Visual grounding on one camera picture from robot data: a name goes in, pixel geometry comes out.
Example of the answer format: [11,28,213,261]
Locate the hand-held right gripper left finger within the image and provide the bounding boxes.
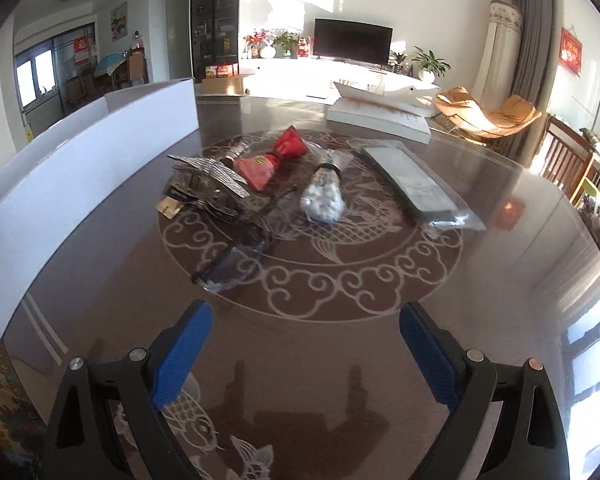
[42,300,214,480]

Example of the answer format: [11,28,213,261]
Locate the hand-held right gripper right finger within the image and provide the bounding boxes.
[399,301,571,480]

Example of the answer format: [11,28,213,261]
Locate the large white cardboard box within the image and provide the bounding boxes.
[0,78,201,343]

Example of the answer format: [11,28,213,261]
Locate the dark glasses in clear bag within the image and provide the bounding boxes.
[191,225,275,295]

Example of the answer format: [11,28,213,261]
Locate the glass balcony door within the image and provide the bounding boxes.
[14,25,99,122]

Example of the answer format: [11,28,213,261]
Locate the silver glitter hair clip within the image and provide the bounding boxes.
[167,155,249,187]
[155,175,268,226]

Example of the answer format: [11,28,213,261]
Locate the grey flat pack in plastic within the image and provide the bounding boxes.
[361,142,487,232]

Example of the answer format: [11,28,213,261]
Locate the floral patterned cushion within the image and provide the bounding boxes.
[0,330,47,480]

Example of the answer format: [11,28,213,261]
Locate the red door poster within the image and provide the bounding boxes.
[74,37,94,66]

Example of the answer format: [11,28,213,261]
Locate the wooden dining table set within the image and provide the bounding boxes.
[65,52,149,107]

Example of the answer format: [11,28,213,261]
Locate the red packet bundle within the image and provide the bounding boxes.
[234,126,309,192]

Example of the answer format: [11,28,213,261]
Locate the wooden slatted chair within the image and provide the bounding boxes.
[540,115,597,206]

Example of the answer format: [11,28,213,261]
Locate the orange lounge chair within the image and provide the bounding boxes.
[472,94,543,145]
[435,86,486,131]

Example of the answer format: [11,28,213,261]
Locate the brown cardboard box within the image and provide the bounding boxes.
[200,74,251,95]

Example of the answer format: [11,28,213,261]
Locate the colourful gift boxes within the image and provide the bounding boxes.
[205,62,239,79]

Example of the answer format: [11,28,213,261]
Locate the potted plant in white pot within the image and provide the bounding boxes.
[411,46,452,84]

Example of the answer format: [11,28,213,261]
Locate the white television cabinet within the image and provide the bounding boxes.
[240,57,431,107]

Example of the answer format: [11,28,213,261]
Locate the dark glass display cabinet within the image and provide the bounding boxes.
[190,0,242,84]

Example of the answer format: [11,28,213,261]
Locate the cloth covered air conditioner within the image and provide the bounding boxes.
[480,0,524,106]

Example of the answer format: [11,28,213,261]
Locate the red flower arrangement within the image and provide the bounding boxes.
[244,29,276,59]

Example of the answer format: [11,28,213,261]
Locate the black flat television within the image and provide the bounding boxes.
[313,18,394,67]

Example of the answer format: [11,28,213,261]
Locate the green leafy potted plant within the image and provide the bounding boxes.
[275,31,301,59]

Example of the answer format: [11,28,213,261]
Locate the grey curtain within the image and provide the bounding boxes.
[510,0,566,107]

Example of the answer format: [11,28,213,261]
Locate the framed wall painting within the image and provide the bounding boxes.
[111,2,129,41]

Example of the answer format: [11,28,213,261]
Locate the red wall hanging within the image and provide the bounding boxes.
[560,29,584,74]

